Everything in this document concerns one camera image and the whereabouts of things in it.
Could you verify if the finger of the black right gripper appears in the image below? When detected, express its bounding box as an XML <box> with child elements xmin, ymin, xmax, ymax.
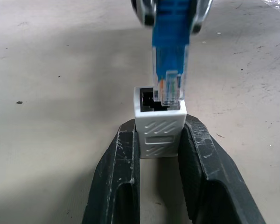
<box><xmin>190</xmin><ymin>0</ymin><xmax>214</xmax><ymax>35</ymax></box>
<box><xmin>130</xmin><ymin>0</ymin><xmax>158</xmax><ymax>27</ymax></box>

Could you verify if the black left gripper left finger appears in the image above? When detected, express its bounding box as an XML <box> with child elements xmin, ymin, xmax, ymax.
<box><xmin>81</xmin><ymin>118</ymin><xmax>141</xmax><ymax>224</ymax></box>

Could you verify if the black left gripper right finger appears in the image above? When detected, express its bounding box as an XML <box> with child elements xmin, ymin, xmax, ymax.
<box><xmin>178</xmin><ymin>113</ymin><xmax>267</xmax><ymax>224</ymax></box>

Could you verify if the blue ethernet cable plug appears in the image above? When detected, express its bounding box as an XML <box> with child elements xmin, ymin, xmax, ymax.
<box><xmin>151</xmin><ymin>0</ymin><xmax>192</xmax><ymax>107</ymax></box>

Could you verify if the white ethernet coupler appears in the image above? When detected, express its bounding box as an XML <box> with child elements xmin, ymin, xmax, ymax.
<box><xmin>133</xmin><ymin>86</ymin><xmax>187</xmax><ymax>159</ymax></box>

